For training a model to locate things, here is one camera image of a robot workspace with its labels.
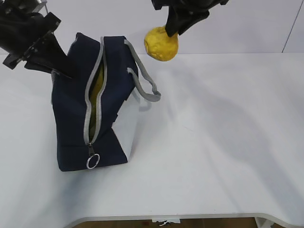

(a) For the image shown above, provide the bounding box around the white paper scrap under table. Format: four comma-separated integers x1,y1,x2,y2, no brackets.
152,218,181,227

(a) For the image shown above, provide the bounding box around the yellow banana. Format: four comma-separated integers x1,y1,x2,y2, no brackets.
89,63,104,141

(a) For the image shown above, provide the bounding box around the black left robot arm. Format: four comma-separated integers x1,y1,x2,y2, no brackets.
0,0,77,78

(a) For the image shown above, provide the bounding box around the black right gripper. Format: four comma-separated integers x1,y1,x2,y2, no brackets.
152,0,229,37

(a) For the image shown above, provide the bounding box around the yellow pear-shaped fruit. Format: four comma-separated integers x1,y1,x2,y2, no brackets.
144,26,179,62

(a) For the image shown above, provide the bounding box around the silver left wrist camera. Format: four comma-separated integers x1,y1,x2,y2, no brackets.
24,0,48,12

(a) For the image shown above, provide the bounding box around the navy blue lunch bag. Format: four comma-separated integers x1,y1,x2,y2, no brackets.
51,33,161,171

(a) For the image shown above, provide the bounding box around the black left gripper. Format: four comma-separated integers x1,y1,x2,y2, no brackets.
0,11,76,78

